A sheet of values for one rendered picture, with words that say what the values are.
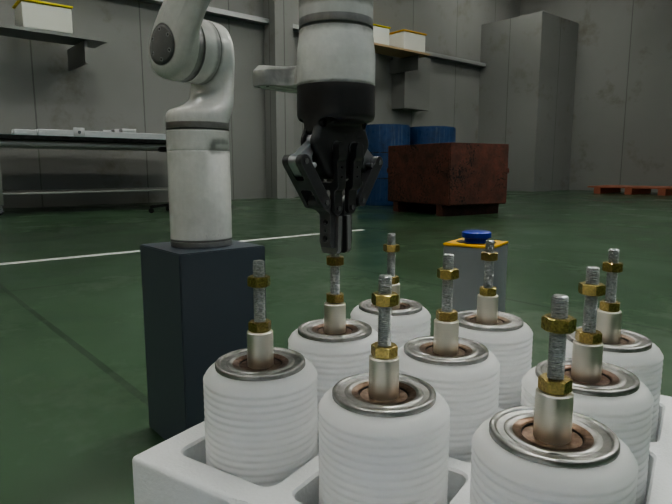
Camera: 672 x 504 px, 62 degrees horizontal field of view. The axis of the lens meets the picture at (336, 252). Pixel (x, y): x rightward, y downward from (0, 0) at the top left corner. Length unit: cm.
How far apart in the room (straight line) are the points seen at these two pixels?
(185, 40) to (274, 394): 53
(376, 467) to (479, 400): 14
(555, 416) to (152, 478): 31
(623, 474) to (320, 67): 39
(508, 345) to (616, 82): 1141
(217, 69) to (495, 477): 68
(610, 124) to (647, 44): 145
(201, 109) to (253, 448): 52
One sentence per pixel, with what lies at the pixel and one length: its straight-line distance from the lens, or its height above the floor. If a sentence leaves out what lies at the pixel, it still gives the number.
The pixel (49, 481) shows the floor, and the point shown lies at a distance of 90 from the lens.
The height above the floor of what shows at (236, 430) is 21.
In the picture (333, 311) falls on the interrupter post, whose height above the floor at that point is 27.
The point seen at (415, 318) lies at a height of 25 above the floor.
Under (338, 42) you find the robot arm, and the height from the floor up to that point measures 53.
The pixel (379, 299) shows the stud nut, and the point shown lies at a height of 32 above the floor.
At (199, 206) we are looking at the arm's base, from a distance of 83.
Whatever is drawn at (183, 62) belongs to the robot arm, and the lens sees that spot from 84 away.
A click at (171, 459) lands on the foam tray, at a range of 51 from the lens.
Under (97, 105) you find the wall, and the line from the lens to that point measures 720.
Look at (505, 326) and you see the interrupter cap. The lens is 61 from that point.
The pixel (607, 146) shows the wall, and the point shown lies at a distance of 1188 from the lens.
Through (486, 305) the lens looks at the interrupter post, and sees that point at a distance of 62.
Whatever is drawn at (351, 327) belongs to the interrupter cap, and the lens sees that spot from 59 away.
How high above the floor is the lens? 41
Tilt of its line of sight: 8 degrees down
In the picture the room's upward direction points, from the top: straight up
